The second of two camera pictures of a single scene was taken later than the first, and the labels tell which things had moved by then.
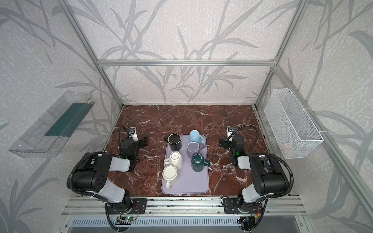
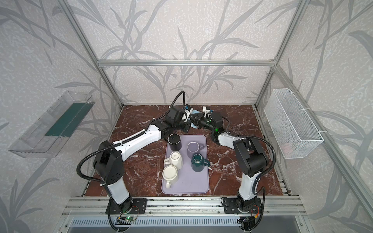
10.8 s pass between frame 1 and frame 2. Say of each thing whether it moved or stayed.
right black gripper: moved
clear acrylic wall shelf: stayed
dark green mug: stayed
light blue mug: moved
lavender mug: stayed
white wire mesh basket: stayed
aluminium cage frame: stayed
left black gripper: moved
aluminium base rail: stayed
